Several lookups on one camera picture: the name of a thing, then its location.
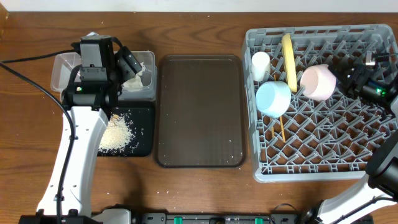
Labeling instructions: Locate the grey dishwasher rack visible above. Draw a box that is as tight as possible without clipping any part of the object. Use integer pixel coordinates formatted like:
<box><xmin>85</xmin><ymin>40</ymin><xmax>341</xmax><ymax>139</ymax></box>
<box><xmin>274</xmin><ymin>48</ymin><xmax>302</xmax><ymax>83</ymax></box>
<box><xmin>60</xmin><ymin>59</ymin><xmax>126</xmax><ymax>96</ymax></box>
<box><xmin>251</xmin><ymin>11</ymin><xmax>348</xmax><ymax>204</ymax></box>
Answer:
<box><xmin>242</xmin><ymin>24</ymin><xmax>397</xmax><ymax>183</ymax></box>

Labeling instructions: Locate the wooden chopstick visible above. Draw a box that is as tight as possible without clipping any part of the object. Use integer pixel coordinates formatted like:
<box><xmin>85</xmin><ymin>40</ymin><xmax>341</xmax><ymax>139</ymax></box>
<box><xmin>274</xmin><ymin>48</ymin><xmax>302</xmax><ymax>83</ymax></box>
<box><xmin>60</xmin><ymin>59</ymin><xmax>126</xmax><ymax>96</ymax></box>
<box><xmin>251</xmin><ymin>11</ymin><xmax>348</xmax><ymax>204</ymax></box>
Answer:
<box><xmin>270</xmin><ymin>119</ymin><xmax>275</xmax><ymax>139</ymax></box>
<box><xmin>279</xmin><ymin>116</ymin><xmax>286</xmax><ymax>143</ymax></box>

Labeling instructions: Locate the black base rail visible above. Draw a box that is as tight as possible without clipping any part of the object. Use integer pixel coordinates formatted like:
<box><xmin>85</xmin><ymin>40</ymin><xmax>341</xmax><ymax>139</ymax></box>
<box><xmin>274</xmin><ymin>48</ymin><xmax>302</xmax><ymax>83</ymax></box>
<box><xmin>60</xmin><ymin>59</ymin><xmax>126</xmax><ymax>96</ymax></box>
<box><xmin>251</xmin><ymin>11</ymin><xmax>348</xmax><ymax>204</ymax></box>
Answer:
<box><xmin>140</xmin><ymin>213</ymin><xmax>300</xmax><ymax>224</ymax></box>

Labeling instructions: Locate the pile of rice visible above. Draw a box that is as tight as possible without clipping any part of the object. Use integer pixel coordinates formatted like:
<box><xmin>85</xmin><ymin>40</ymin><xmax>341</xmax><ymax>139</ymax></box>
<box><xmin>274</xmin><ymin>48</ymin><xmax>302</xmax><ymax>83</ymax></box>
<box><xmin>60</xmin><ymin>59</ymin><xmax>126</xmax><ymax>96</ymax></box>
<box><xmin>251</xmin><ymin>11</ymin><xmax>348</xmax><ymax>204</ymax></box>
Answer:
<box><xmin>98</xmin><ymin>113</ymin><xmax>144</xmax><ymax>157</ymax></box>

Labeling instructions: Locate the white cup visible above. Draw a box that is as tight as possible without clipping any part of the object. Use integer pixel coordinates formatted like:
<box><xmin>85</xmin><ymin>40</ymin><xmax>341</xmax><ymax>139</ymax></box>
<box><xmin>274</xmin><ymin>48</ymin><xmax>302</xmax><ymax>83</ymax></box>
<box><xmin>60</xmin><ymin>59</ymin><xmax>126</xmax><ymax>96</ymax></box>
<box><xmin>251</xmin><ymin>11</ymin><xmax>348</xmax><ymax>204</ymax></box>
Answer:
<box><xmin>251</xmin><ymin>52</ymin><xmax>271</xmax><ymax>82</ymax></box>

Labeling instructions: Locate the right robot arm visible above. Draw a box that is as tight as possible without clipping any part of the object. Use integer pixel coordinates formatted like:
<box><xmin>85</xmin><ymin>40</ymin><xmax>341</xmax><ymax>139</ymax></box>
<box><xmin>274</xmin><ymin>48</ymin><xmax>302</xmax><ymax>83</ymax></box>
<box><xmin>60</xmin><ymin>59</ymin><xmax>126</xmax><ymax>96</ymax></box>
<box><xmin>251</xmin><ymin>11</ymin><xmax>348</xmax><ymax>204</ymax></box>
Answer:
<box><xmin>299</xmin><ymin>65</ymin><xmax>397</xmax><ymax>223</ymax></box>

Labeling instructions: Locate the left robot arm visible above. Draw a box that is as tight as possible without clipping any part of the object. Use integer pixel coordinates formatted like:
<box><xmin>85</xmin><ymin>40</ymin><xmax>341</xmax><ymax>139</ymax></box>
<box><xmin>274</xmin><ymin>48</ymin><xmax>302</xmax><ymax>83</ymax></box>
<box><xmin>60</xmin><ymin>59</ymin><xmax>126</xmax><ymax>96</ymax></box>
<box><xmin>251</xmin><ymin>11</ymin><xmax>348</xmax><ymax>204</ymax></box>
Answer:
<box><xmin>19</xmin><ymin>44</ymin><xmax>136</xmax><ymax>223</ymax></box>

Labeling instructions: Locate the yellow plate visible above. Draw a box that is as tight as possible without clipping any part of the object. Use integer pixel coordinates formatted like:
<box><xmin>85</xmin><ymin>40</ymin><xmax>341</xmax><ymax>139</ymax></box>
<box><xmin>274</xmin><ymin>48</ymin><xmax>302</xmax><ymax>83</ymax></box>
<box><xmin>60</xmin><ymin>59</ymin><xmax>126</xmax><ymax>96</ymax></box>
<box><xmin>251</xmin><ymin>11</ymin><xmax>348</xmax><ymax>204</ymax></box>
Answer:
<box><xmin>282</xmin><ymin>34</ymin><xmax>297</xmax><ymax>93</ymax></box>

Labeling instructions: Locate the clear plastic bin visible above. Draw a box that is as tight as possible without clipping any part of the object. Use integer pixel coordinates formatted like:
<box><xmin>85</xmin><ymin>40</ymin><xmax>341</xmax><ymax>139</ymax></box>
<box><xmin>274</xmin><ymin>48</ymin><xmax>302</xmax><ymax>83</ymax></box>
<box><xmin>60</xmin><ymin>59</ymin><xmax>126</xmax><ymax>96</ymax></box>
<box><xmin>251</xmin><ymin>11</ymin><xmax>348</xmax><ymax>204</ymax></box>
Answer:
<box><xmin>50</xmin><ymin>51</ymin><xmax>157</xmax><ymax>101</ymax></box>

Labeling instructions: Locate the pink bowl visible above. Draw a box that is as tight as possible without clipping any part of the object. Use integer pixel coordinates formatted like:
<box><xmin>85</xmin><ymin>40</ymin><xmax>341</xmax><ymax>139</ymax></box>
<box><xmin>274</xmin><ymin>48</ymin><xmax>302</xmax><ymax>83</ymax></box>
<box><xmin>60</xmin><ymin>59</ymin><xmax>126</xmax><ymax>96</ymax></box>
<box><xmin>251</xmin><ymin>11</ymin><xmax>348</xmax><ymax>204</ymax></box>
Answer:
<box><xmin>300</xmin><ymin>64</ymin><xmax>336</xmax><ymax>101</ymax></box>

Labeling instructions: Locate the white napkin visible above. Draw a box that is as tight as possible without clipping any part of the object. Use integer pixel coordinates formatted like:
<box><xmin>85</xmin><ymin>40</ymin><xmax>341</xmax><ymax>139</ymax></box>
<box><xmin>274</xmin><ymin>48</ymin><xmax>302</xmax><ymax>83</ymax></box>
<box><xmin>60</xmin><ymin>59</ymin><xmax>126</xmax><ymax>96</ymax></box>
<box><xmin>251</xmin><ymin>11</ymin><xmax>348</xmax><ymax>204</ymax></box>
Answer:
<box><xmin>123</xmin><ymin>62</ymin><xmax>146</xmax><ymax>92</ymax></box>

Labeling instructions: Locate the light blue bowl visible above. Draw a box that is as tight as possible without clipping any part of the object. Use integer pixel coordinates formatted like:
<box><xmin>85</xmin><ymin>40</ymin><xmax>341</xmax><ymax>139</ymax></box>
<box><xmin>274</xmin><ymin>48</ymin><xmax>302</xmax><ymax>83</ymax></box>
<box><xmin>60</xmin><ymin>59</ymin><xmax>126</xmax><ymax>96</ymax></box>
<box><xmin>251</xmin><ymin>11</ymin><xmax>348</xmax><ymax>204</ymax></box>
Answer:
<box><xmin>255</xmin><ymin>81</ymin><xmax>291</xmax><ymax>118</ymax></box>

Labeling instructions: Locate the brown serving tray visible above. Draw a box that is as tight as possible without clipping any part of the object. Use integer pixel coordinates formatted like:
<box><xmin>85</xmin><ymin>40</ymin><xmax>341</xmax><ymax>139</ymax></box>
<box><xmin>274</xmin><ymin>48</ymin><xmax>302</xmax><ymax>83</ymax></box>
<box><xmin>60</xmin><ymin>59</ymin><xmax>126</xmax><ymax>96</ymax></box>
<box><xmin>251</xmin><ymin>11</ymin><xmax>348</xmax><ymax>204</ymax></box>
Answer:
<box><xmin>155</xmin><ymin>55</ymin><xmax>246</xmax><ymax>168</ymax></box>

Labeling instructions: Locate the black plastic bin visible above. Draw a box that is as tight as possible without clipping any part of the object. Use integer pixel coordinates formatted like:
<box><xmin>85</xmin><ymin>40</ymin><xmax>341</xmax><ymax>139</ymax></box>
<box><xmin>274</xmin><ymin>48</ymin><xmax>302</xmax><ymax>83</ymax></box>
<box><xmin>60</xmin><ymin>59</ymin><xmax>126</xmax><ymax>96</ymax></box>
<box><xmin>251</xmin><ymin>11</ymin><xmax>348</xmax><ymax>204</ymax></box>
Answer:
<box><xmin>102</xmin><ymin>101</ymin><xmax>155</xmax><ymax>157</ymax></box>

